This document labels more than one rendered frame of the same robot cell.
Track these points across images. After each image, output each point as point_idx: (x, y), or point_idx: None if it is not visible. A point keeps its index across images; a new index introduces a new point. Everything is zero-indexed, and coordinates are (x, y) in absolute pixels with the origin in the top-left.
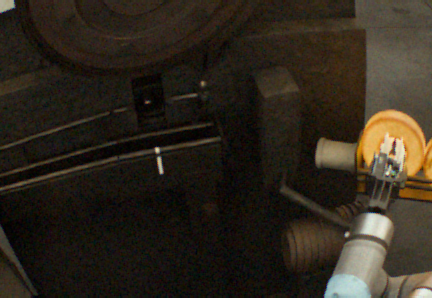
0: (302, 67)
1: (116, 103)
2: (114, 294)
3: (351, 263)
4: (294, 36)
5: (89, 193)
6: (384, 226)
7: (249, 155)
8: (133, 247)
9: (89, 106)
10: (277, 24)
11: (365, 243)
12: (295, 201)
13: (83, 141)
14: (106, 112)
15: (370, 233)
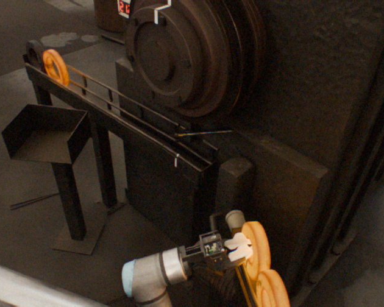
0: (266, 172)
1: (183, 123)
2: (160, 212)
3: (142, 261)
4: (267, 151)
5: (147, 150)
6: (173, 265)
7: None
8: (175, 195)
9: (172, 115)
10: (269, 139)
11: (156, 260)
12: (211, 228)
13: (167, 129)
14: (177, 123)
15: (163, 259)
